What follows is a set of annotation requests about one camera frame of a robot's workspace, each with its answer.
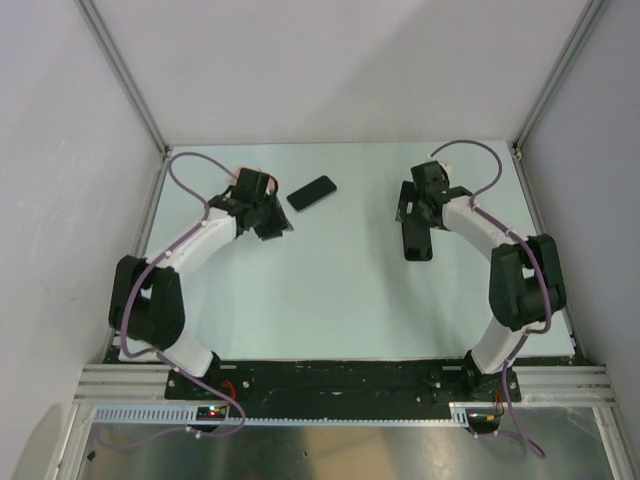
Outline pink phone case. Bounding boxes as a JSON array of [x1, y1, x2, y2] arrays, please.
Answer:
[[235, 167, 278, 196]]

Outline aluminium frame post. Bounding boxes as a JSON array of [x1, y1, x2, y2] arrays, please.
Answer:
[[512, 0, 610, 158], [75, 0, 169, 158]]

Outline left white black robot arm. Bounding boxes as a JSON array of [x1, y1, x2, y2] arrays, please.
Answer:
[[108, 168, 293, 399]]

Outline aluminium front rail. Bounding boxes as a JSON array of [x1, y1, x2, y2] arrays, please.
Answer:
[[74, 363, 174, 401]]

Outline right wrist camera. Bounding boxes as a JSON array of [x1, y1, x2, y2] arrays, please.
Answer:
[[428, 155, 453, 176]]

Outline right aluminium frame post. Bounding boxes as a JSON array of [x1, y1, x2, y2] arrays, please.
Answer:
[[512, 0, 610, 158]]

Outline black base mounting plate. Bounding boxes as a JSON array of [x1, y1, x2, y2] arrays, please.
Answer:
[[164, 359, 522, 421]]

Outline left aluminium frame post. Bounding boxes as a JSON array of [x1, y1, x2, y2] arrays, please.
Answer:
[[75, 0, 169, 158]]

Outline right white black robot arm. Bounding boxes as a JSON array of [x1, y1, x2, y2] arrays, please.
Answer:
[[396, 161, 567, 401]]

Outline black phone case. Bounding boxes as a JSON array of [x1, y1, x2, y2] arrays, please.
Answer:
[[401, 219, 434, 263]]

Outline grey slotted cable duct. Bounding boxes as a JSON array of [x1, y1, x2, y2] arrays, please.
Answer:
[[91, 403, 474, 429]]

